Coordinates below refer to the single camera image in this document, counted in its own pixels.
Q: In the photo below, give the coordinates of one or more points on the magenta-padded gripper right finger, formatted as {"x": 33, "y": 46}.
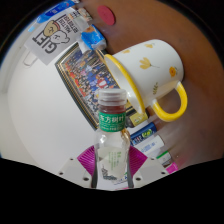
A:
{"x": 150, "y": 170}

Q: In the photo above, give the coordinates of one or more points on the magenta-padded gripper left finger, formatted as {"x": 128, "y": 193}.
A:
{"x": 71, "y": 170}

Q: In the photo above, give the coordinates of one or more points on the clear green-labelled drink bottle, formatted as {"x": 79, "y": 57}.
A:
{"x": 111, "y": 126}

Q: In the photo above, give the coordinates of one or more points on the dark blue pump bottle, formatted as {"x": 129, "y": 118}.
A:
{"x": 143, "y": 133}

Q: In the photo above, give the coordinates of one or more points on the amber pump bottle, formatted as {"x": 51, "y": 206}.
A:
{"x": 138, "y": 119}

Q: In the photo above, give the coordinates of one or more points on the dark framed group photo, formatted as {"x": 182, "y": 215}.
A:
{"x": 86, "y": 76}

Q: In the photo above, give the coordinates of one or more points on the white flowered yellow-rimmed mug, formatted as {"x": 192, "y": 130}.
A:
{"x": 150, "y": 73}

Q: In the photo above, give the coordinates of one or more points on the blue tissue pack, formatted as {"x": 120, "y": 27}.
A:
{"x": 93, "y": 38}

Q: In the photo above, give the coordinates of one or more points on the white printed gift bag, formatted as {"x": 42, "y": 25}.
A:
{"x": 50, "y": 36}

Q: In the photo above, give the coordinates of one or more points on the small patterned flat pack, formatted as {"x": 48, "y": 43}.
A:
{"x": 85, "y": 14}

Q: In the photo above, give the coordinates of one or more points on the blue detergent bottle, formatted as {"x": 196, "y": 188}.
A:
{"x": 51, "y": 13}

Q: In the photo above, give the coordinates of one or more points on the flat round red coaster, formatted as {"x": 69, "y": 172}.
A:
{"x": 106, "y": 15}

